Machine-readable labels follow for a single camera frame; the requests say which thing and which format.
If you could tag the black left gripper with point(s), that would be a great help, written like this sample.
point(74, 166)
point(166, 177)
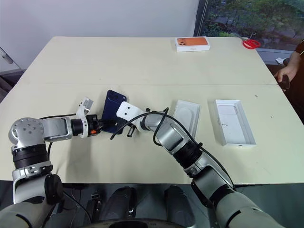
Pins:
point(92, 123)

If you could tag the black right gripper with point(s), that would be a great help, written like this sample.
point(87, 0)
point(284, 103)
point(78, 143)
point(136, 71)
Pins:
point(123, 125)

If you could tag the dark blue smartphone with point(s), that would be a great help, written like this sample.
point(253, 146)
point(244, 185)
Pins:
point(111, 104)

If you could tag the dark handheld phone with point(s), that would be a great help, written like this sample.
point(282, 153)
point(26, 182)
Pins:
point(285, 83)

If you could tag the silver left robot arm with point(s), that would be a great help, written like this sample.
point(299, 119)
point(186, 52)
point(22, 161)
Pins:
point(54, 128)

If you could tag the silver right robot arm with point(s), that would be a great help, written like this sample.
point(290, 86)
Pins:
point(171, 137)

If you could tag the person bare forearm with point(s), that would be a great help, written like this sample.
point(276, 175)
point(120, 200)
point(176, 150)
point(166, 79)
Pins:
point(296, 59)

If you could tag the white shallow phone box half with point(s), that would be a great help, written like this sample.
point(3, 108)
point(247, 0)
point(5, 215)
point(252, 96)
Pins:
point(187, 116)

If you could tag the white deep phone box half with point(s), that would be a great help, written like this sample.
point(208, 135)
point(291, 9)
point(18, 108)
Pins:
point(234, 123)

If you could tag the orange printed phone box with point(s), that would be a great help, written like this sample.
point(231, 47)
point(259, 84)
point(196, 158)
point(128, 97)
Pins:
point(192, 44)

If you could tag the person bare hand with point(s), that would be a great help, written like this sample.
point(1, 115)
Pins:
point(286, 71)

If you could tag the clear glass panel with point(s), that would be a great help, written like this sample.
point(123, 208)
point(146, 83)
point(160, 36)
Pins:
point(8, 59)

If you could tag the small metal hex key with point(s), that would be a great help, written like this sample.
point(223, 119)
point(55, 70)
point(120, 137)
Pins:
point(251, 36)

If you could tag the crumpled white paper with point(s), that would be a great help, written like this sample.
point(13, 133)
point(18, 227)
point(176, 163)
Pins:
point(281, 60)

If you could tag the person dark brown garment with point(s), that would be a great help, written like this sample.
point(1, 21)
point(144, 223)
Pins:
point(298, 95)

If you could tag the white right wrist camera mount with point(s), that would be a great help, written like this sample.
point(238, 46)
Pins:
point(127, 110)

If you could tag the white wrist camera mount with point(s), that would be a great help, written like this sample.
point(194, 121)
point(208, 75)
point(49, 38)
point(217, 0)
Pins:
point(127, 110)
point(83, 111)

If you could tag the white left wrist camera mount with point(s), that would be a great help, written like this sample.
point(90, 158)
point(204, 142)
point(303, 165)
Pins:
point(83, 111)

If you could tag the dark window frame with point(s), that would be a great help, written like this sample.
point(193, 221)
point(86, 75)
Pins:
point(200, 17)

